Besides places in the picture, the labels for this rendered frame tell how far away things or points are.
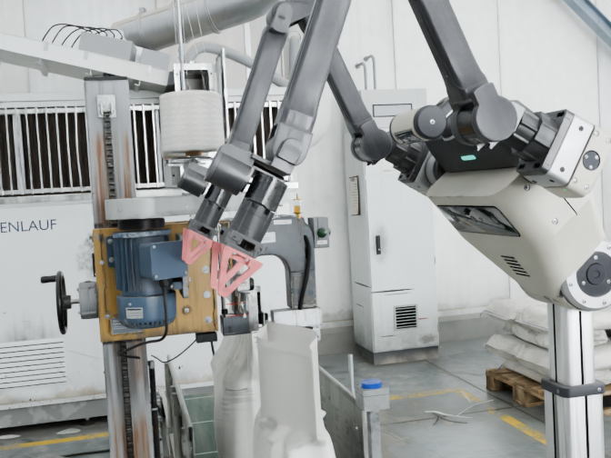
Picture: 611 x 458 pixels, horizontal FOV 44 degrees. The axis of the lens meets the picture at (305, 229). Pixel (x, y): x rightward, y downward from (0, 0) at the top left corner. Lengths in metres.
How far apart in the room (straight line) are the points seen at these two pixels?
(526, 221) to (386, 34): 5.26
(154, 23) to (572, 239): 3.59
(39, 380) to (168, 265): 3.19
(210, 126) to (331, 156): 4.48
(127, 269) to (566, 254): 1.04
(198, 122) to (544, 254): 0.91
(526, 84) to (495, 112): 5.89
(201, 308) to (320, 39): 1.11
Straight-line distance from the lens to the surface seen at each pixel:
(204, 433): 3.41
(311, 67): 1.23
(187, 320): 2.16
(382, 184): 5.89
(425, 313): 6.09
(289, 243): 2.17
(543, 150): 1.36
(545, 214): 1.53
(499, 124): 1.30
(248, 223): 1.18
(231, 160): 1.18
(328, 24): 1.25
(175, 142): 1.95
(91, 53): 4.57
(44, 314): 4.92
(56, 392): 5.00
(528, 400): 4.92
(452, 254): 6.79
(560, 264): 1.62
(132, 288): 1.95
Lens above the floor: 1.41
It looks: 3 degrees down
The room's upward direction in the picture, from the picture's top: 3 degrees counter-clockwise
